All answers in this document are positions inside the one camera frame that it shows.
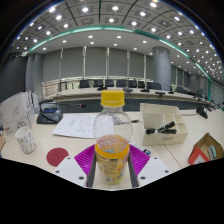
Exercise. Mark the white dotted paper cup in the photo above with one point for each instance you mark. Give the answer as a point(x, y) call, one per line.
point(25, 140)

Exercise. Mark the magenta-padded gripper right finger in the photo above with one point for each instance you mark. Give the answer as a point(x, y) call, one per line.
point(151, 168)

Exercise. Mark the yellow-capped clear drink bottle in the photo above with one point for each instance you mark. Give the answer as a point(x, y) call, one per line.
point(111, 160)

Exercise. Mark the white divided organizer tray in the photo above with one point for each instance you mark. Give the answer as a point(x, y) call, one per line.
point(156, 115)

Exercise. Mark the long conference desk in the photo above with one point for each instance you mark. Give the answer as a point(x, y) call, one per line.
point(83, 95)

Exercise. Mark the black desk microphone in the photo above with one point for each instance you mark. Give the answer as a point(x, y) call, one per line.
point(201, 112)

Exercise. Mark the printed white paper sheet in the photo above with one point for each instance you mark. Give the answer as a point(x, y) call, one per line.
point(75, 126)

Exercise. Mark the brown cardboard piece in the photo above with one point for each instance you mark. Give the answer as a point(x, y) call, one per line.
point(2, 140)

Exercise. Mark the white copy paper box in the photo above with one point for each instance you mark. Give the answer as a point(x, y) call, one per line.
point(15, 113)

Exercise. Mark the group of ceiling lights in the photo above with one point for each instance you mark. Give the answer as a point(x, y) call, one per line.
point(115, 8)

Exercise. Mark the small white oblong box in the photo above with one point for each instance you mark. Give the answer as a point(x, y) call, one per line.
point(144, 149)

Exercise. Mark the flat round red coaster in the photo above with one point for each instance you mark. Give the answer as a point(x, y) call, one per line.
point(56, 157)

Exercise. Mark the black conference desk unit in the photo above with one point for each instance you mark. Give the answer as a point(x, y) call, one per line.
point(49, 115)

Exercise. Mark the row of black office chairs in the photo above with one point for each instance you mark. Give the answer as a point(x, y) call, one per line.
point(110, 83)

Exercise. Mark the open red-sided cardboard box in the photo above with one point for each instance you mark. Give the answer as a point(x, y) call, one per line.
point(204, 150)

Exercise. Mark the black handheld tool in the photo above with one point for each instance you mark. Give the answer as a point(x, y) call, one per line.
point(163, 128)

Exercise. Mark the group of black desk microphones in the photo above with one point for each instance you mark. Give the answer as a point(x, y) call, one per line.
point(145, 90)

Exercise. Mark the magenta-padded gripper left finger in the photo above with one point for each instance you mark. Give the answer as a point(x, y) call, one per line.
point(71, 168)

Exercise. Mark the black pen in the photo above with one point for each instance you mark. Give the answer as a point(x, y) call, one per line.
point(135, 121)

